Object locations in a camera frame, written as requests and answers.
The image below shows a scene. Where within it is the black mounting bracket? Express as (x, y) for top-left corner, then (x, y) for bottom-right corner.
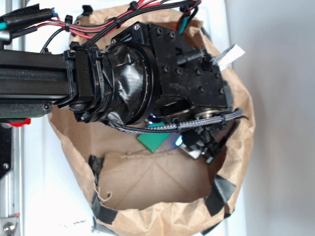
(0, 123), (12, 179)

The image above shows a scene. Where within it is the white paper tag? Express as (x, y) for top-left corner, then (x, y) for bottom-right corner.
(214, 44), (245, 71)

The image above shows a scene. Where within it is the green rectangular block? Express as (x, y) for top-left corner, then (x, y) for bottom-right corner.
(137, 133), (171, 153)

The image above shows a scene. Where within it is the red black wire bundle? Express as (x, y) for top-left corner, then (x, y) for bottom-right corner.
(40, 0), (202, 54)

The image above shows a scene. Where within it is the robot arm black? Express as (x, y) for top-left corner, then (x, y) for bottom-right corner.
(0, 22), (237, 163)

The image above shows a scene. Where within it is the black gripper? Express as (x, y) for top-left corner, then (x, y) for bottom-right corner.
(111, 22), (233, 164)

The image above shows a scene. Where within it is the aluminium frame rail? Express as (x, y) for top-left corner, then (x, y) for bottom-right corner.
(0, 0), (26, 236)

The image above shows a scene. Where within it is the grey braided cable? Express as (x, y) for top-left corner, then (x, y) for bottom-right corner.
(115, 108), (249, 135)

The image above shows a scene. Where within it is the brown paper bag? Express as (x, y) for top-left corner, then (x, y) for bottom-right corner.
(48, 4), (256, 236)

